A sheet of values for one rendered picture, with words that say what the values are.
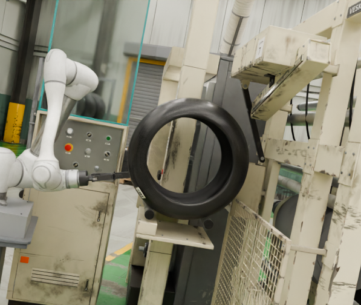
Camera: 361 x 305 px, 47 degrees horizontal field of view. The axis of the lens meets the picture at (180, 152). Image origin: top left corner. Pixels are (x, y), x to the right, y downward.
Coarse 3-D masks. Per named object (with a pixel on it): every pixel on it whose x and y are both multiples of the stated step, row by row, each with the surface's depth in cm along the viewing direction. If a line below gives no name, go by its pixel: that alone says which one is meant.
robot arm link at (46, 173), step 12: (48, 84) 200; (60, 84) 201; (48, 96) 200; (60, 96) 201; (48, 108) 199; (60, 108) 201; (48, 120) 193; (48, 132) 187; (48, 144) 183; (48, 156) 181; (36, 168) 173; (48, 168) 174; (36, 180) 173; (48, 180) 174; (60, 180) 188
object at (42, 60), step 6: (42, 60) 551; (42, 66) 554; (36, 78) 553; (36, 84) 553; (36, 90) 553; (36, 96) 554; (36, 102) 556; (30, 114) 556; (30, 120) 556; (30, 126) 557; (30, 132) 557; (30, 138) 558; (30, 144) 559
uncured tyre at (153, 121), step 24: (144, 120) 190; (168, 120) 187; (216, 120) 189; (144, 144) 187; (240, 144) 191; (144, 168) 187; (240, 168) 192; (144, 192) 190; (168, 192) 217; (192, 192) 219; (216, 192) 218; (168, 216) 195; (192, 216) 193
